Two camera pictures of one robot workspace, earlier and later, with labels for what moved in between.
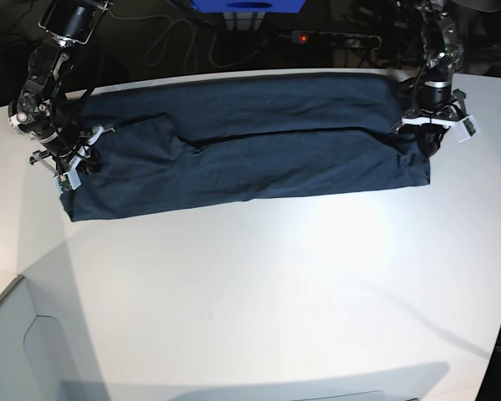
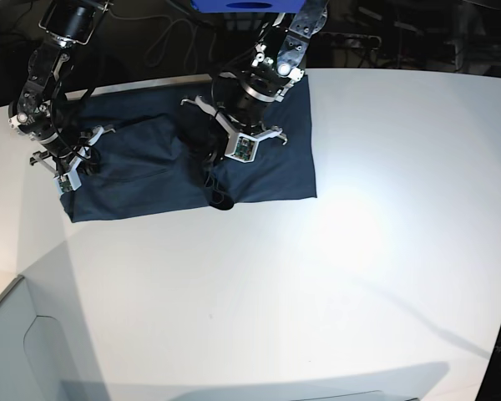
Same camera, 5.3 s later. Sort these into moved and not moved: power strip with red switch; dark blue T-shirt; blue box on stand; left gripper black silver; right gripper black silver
Moved: dark blue T-shirt; right gripper black silver
Not moved: power strip with red switch; left gripper black silver; blue box on stand
